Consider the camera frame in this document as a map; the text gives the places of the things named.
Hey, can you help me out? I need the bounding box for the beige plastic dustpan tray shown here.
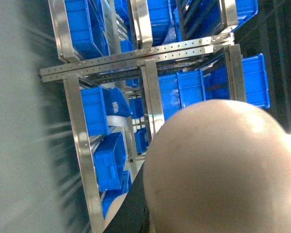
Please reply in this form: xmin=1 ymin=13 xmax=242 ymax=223
xmin=105 ymin=100 xmax=291 ymax=233

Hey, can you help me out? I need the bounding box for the steel shelf rack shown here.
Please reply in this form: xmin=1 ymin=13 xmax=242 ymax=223
xmin=40 ymin=0 xmax=270 ymax=233

